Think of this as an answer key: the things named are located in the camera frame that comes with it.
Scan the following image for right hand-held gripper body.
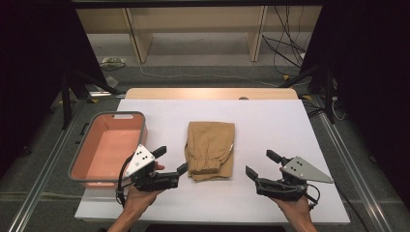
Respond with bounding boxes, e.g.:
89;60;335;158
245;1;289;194
254;156;335;203

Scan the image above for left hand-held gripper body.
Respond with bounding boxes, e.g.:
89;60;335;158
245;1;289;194
124;143;180;193

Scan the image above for pink basket with grey rim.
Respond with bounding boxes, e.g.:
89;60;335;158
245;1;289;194
68;110;149;189

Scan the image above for tan pants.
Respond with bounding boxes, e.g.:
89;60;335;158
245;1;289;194
184;121;236;183

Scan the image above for person's right hand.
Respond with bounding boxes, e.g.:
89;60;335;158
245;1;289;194
271;195;314;224

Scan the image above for person's left hand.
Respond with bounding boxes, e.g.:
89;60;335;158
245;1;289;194
123;162;166;211

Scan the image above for white table mat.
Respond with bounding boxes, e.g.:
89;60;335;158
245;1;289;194
73;98;352;226

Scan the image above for light wooden table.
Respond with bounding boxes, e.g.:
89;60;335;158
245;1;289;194
125;87;300;101

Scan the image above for short aluminium bar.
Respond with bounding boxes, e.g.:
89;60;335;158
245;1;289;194
88;90;128;99

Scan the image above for black metal stand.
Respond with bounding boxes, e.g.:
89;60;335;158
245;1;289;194
59;68;126;131
278;60;337;126

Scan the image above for light wooden shelf unit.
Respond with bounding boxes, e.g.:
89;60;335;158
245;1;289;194
74;5;324;64

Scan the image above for dark curtain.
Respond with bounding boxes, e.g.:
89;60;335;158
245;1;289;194
300;0;410;202
0;0;108;182

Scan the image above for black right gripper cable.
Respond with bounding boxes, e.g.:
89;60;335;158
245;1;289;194
303;182;322;213

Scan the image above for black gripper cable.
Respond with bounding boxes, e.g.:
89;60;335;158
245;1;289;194
115;154;135;208
303;182;322;213

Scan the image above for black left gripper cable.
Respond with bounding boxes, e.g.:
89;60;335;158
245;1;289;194
115;154;135;208

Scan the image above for aluminium rail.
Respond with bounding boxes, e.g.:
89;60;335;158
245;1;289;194
7;99;91;232
312;96;394;232

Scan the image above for long black cable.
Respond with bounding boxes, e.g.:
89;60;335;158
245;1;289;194
333;183;370;232

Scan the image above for white plug with cable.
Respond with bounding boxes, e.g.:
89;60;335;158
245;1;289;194
331;96;346;122

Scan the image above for thin black hanging cables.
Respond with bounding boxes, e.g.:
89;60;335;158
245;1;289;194
272;5;308;54

